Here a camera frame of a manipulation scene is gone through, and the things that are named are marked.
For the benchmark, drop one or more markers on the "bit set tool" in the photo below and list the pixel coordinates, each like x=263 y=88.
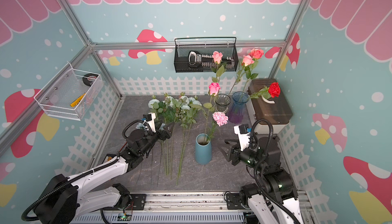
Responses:
x=197 y=60

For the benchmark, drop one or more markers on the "white wire basket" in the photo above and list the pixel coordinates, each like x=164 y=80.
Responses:
x=55 y=98

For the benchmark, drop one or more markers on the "pale blue flower stem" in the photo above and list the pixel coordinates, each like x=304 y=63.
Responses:
x=183 y=145

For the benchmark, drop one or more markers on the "single blue flower stem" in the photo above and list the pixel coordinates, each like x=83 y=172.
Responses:
x=140 y=126

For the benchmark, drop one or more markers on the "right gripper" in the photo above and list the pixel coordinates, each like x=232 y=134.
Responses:
x=234 y=149

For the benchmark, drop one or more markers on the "clear glass vase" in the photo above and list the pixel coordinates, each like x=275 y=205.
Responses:
x=222 y=102

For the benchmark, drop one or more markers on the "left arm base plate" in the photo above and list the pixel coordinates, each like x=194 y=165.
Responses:
x=129 y=202

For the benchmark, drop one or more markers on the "magenta rose stem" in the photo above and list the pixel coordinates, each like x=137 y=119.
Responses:
x=208 y=107

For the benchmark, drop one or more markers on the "double blue carnation stem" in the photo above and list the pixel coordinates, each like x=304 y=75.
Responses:
x=157 y=163

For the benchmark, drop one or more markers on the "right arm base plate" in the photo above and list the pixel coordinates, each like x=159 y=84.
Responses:
x=234 y=201

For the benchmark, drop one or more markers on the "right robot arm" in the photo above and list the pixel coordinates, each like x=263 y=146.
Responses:
x=273 y=198

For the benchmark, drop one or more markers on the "black tape roll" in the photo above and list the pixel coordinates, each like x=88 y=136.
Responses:
x=89 y=79

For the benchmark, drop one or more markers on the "pink roses stem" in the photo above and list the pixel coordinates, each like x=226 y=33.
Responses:
x=218 y=72

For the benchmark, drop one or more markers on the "flowers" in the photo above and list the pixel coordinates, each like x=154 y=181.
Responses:
x=176 y=106

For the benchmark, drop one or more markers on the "purple glass vase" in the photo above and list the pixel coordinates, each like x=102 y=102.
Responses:
x=236 y=112

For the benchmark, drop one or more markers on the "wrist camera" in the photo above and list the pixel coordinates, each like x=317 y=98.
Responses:
x=243 y=133
x=150 y=120

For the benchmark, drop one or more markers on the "brown lid storage box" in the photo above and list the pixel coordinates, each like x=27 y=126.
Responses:
x=277 y=111

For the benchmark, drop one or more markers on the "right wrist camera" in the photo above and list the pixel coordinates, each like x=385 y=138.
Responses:
x=243 y=133

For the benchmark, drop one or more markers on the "coral pink rose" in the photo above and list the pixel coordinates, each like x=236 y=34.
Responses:
x=249 y=63

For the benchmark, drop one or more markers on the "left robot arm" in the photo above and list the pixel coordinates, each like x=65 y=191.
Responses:
x=66 y=198

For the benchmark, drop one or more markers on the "red rose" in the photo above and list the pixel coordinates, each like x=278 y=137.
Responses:
x=272 y=91

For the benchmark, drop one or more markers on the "black wire basket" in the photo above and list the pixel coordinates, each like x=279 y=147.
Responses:
x=206 y=46

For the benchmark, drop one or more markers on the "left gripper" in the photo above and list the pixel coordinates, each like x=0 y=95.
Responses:
x=162 y=136

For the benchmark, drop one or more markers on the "pink carnation stem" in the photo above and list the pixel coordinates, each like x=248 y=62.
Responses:
x=218 y=119

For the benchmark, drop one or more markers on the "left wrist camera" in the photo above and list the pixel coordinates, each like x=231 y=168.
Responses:
x=150 y=120

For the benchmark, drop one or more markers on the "yellow tool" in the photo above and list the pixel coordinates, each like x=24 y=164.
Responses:
x=77 y=101

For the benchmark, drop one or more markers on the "teal ceramic vase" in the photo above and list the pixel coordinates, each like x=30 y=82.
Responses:
x=203 y=149

